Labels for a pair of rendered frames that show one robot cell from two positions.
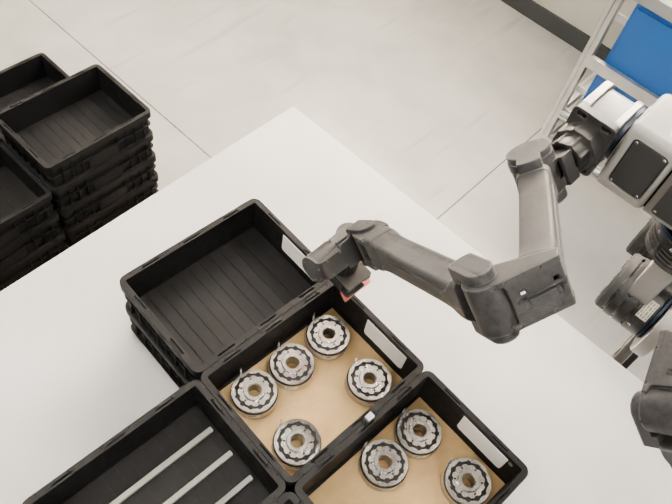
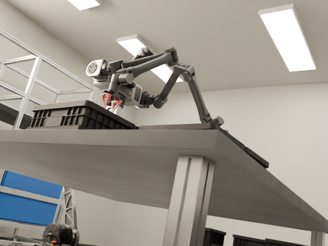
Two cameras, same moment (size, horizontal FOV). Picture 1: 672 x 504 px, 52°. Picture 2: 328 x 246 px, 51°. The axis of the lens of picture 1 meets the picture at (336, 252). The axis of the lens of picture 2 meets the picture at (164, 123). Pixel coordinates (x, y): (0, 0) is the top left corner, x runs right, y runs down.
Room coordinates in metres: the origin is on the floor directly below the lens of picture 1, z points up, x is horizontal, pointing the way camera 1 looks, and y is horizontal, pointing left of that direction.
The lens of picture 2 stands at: (0.35, 1.73, 0.50)
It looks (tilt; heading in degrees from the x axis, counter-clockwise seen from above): 17 degrees up; 274
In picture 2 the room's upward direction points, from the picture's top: 11 degrees clockwise
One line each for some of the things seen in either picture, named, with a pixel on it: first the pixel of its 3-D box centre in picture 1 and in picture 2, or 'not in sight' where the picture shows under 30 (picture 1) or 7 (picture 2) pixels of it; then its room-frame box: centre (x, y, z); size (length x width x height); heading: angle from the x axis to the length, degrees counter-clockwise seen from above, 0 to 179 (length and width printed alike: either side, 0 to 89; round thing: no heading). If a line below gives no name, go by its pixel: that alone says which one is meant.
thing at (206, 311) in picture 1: (228, 291); (80, 128); (0.82, 0.23, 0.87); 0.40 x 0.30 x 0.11; 144
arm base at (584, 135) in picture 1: (574, 148); (108, 69); (0.93, -0.37, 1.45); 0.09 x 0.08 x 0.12; 58
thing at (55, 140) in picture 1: (84, 159); not in sight; (1.49, 0.93, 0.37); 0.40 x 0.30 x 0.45; 148
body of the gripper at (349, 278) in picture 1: (344, 259); (113, 90); (0.77, -0.02, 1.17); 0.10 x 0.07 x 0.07; 53
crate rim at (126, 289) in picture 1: (228, 280); (83, 118); (0.82, 0.23, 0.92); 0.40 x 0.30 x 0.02; 144
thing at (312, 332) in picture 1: (328, 334); not in sight; (0.77, -0.03, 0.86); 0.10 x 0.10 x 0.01
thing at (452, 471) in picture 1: (468, 481); not in sight; (0.51, -0.38, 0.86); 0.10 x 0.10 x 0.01
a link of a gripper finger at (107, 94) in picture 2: not in sight; (108, 100); (0.78, -0.01, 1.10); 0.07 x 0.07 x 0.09; 53
